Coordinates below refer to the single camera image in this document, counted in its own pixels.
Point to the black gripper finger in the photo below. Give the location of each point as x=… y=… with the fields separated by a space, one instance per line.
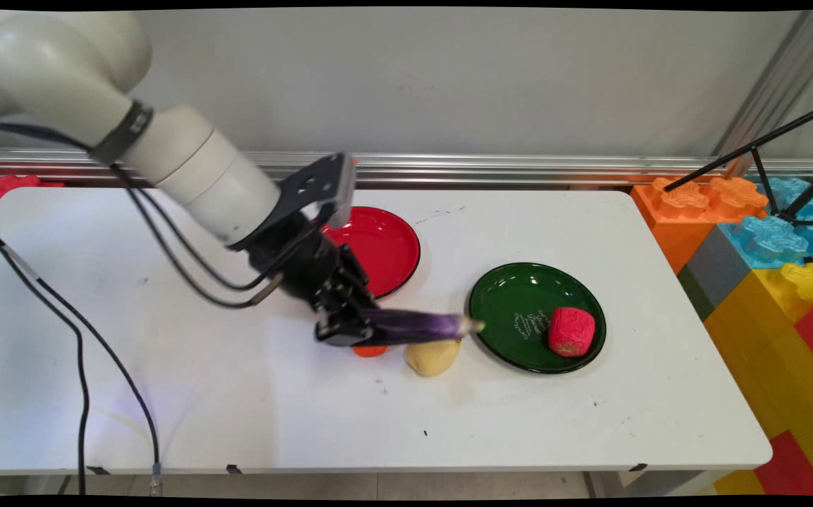
x=361 y=296
x=343 y=329

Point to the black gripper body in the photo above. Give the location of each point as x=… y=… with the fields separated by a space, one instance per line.
x=308 y=264

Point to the orange toy vegetable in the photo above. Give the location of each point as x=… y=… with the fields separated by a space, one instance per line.
x=370 y=351

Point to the purple toy eggplant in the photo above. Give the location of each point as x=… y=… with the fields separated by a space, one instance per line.
x=420 y=327

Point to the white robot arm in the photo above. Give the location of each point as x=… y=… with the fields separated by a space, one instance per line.
x=96 y=98

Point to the red plate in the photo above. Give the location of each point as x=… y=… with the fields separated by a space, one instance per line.
x=382 y=246

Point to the yellow toy pear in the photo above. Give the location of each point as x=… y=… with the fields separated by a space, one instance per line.
x=431 y=358

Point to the dark green plate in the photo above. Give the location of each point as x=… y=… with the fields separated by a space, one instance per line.
x=519 y=303

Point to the red toy fruit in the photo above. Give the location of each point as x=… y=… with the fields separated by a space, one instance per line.
x=572 y=331

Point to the red plastic block behind table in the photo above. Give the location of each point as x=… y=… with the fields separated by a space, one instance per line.
x=1 y=190

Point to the orange giant building block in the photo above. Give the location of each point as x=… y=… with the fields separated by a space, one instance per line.
x=681 y=211

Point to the grey giant building block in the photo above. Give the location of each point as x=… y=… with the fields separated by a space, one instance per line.
x=720 y=271

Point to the yellow giant building block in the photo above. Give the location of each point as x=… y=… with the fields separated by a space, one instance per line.
x=766 y=338

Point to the blue giant building block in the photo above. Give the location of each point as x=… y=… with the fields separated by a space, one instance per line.
x=773 y=239

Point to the black tripod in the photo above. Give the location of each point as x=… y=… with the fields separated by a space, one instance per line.
x=759 y=144

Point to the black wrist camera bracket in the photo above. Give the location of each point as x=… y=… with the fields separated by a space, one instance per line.
x=316 y=183

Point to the aluminium rail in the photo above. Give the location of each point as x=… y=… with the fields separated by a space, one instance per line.
x=519 y=169

